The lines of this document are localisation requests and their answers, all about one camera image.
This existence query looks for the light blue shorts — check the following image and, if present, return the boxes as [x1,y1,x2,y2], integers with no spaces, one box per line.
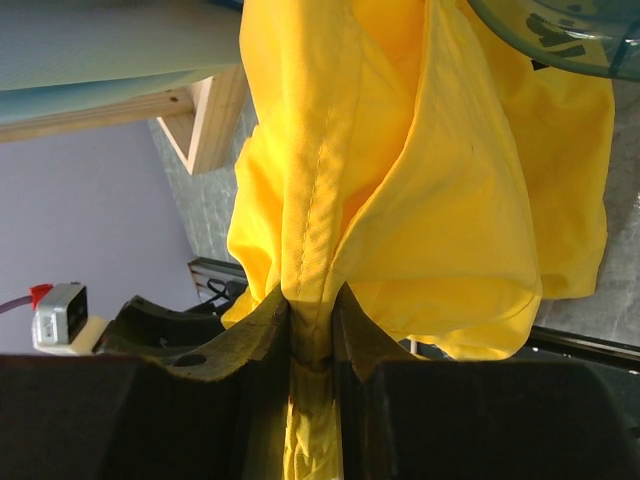
[1,1,243,124]

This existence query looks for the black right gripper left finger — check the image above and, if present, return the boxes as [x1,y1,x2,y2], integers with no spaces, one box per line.
[1,289,289,479]

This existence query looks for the teal plastic tray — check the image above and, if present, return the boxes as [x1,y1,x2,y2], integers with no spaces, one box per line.
[470,0,639,82]

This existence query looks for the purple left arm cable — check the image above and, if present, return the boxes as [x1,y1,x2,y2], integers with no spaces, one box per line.
[0,294,34,316]

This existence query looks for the wooden clothes rack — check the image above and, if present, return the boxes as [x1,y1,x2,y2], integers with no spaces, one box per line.
[1,65,248,175]

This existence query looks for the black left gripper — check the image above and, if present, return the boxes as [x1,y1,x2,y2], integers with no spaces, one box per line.
[93,296,225,363]

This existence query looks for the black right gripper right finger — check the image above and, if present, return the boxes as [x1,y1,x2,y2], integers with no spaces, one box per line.
[332,288,639,479]

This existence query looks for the yellow shorts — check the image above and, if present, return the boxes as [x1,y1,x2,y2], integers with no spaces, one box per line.
[223,1,615,479]

